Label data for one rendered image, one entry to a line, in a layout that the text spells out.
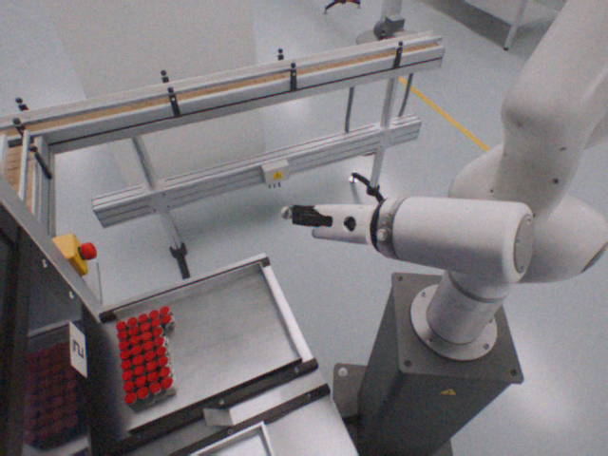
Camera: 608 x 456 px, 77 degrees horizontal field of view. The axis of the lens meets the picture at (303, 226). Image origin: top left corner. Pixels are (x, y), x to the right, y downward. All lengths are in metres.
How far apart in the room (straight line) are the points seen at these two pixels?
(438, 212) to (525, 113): 0.13
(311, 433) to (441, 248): 0.49
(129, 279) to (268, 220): 0.81
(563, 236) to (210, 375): 0.67
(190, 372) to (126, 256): 1.50
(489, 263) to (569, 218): 0.24
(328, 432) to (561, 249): 0.50
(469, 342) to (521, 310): 1.25
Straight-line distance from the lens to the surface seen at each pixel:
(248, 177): 1.81
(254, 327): 0.89
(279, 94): 1.60
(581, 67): 0.44
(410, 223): 0.46
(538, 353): 2.10
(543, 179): 0.51
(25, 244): 0.75
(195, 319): 0.92
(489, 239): 0.42
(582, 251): 0.65
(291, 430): 0.81
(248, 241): 2.18
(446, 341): 0.93
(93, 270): 1.10
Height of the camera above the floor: 1.67
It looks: 48 degrees down
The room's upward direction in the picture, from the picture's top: straight up
